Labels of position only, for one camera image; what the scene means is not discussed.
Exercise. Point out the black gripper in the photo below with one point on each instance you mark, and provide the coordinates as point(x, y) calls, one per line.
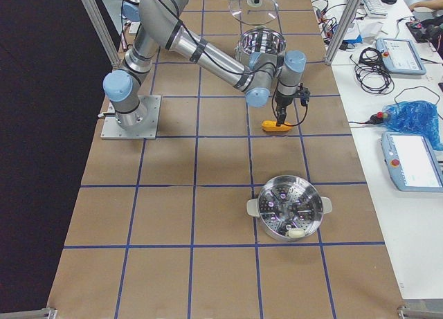
point(284, 100)

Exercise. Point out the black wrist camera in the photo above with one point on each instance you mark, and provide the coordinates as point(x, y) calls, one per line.
point(304, 96)

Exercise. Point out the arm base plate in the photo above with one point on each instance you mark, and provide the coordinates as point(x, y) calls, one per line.
point(139, 124)

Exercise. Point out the yellow corn cob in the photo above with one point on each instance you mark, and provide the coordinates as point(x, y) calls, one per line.
point(272, 126)

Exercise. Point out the blue plastic bag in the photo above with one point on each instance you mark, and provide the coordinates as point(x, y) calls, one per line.
point(416, 117)

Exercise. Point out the glass pot lid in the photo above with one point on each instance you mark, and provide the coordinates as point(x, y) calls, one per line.
point(254, 14)

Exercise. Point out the aluminium frame post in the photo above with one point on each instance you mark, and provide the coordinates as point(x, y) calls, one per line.
point(337, 39)

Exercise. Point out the teach pendant tablet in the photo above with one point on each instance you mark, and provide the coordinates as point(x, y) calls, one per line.
point(411, 162)
point(400, 56)

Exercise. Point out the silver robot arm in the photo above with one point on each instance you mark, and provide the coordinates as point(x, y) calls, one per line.
point(262, 68)

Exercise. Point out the grey cooking pot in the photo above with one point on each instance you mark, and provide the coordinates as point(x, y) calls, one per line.
point(257, 41)

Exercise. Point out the steel steamer pot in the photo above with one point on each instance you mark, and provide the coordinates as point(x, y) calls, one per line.
point(289, 208)

